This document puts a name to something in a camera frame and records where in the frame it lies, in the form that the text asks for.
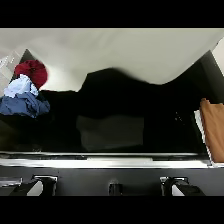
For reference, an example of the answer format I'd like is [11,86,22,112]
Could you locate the silver frame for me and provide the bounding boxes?
[0,151,224,197]

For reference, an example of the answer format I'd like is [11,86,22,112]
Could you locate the light blue garment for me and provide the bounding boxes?
[3,73,40,100]

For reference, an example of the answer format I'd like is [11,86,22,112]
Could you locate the white garment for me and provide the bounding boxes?
[0,28,224,93]
[193,109,214,165]

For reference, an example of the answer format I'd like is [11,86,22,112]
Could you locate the orange-brown garment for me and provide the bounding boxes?
[199,97,224,163]

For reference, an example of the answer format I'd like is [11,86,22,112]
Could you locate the white folded garment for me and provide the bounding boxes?
[193,109,214,165]

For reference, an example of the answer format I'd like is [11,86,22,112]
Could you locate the red garment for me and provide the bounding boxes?
[13,59,50,90]

